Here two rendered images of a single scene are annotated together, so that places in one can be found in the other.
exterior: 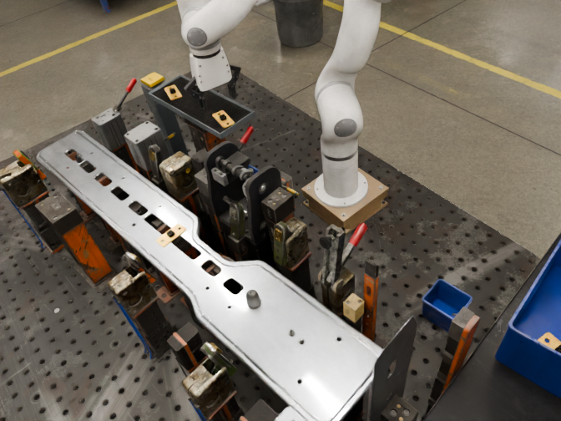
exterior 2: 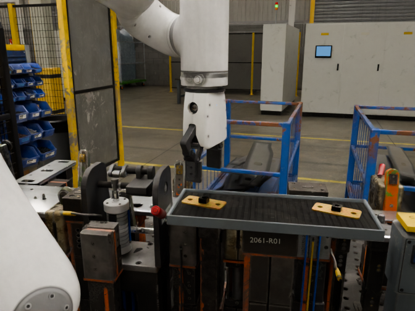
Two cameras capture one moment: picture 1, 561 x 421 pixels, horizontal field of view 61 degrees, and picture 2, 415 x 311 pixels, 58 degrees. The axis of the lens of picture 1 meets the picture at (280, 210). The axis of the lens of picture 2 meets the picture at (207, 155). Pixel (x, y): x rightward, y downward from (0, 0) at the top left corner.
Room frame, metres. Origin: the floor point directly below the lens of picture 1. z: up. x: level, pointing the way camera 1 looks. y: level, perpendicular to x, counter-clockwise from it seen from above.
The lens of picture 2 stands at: (1.71, -0.32, 1.45)
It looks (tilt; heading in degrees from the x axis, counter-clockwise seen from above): 16 degrees down; 139
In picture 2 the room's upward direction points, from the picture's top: straight up
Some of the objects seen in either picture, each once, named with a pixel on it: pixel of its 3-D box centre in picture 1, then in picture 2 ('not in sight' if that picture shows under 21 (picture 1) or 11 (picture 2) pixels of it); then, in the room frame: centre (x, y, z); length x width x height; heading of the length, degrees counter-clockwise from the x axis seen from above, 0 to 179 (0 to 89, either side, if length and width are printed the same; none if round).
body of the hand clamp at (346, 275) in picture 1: (339, 314); not in sight; (0.65, -0.11, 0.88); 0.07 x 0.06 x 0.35; 129
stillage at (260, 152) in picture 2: not in sight; (250, 159); (-0.53, 2.17, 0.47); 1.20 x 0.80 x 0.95; 121
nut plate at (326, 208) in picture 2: (172, 91); (336, 208); (1.38, 0.29, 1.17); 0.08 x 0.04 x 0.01; 19
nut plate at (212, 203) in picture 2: (223, 118); (204, 200); (1.19, 0.13, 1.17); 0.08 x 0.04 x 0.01; 24
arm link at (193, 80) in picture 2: (205, 44); (204, 79); (1.19, 0.13, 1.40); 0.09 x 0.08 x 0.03; 114
